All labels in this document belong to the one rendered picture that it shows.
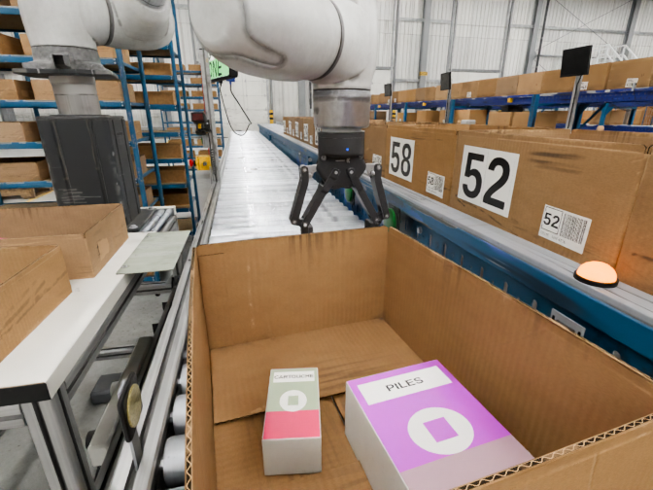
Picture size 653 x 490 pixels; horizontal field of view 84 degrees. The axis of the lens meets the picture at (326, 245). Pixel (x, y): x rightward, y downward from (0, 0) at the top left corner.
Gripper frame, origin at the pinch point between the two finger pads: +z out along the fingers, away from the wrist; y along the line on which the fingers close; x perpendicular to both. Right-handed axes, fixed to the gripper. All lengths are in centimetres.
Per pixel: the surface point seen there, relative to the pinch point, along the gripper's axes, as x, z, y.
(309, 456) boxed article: 33.5, 7.7, 11.8
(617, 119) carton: -721, -8, -917
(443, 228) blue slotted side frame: -4.2, -0.9, -22.8
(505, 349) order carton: 33.4, -1.0, -8.0
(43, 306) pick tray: -6, 8, 51
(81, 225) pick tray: -50, 6, 60
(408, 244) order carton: 14.4, -5.5, -6.1
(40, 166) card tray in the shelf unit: -169, 4, 121
